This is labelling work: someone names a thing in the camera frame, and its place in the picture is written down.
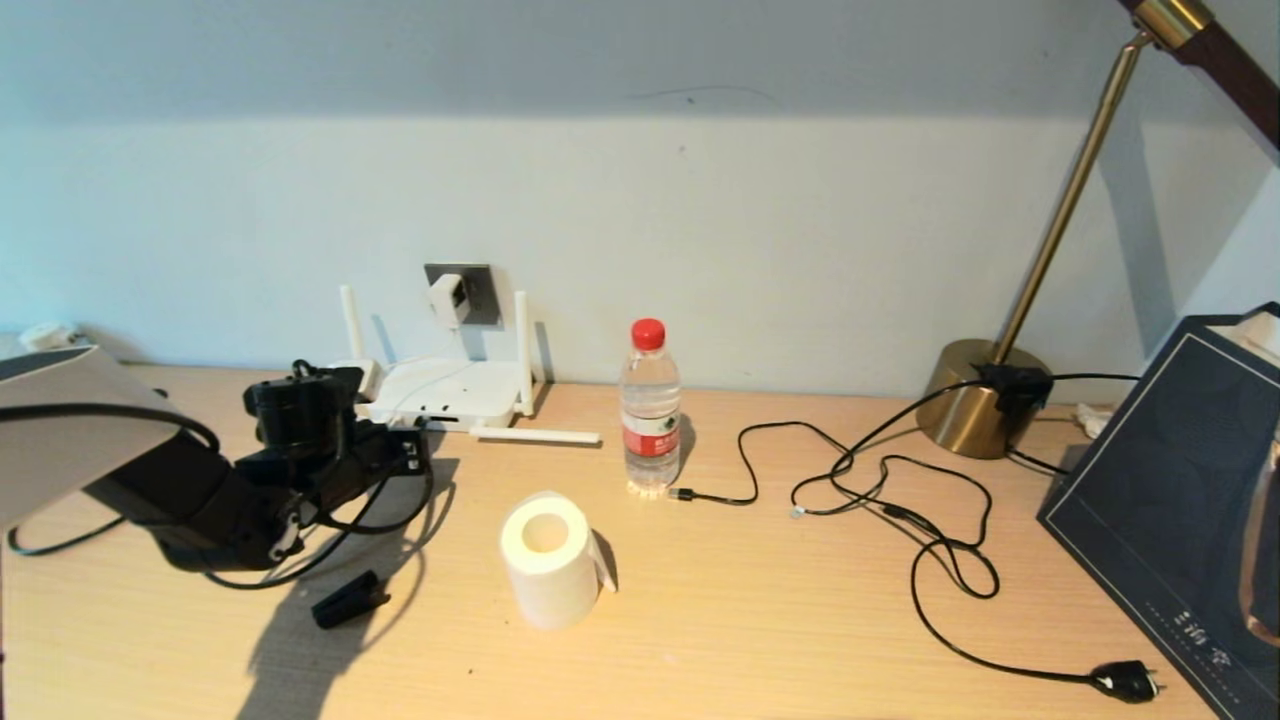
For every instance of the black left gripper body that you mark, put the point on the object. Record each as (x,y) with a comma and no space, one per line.
(300,415)

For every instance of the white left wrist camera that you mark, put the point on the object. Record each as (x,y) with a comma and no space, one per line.
(368,380)

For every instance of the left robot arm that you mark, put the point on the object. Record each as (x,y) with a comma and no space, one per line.
(190,495)

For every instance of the white toilet paper roll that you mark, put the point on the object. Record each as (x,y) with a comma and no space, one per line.
(550,590)

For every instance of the white router with antennas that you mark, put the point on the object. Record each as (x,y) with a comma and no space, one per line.
(470,392)

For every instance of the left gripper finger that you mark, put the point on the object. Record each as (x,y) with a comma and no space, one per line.
(415,458)
(405,430)

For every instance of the brass desk lamp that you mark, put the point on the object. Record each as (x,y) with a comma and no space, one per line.
(965,410)

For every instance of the small white connector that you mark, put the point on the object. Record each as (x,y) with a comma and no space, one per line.
(1092,420)

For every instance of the white power adapter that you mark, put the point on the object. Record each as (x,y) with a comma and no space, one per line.
(448,298)

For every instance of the dark blue gift bag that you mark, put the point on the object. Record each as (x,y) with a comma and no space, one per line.
(1150,500)

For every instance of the black plastic clip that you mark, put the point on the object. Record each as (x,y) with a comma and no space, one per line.
(350,602)

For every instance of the water bottle red cap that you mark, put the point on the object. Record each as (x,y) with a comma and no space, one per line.
(650,440)

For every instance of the grey wall socket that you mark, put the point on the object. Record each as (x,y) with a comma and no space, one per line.
(485,300)

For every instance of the black adapter on lamp base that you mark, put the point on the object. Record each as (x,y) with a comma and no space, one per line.
(1015,385)

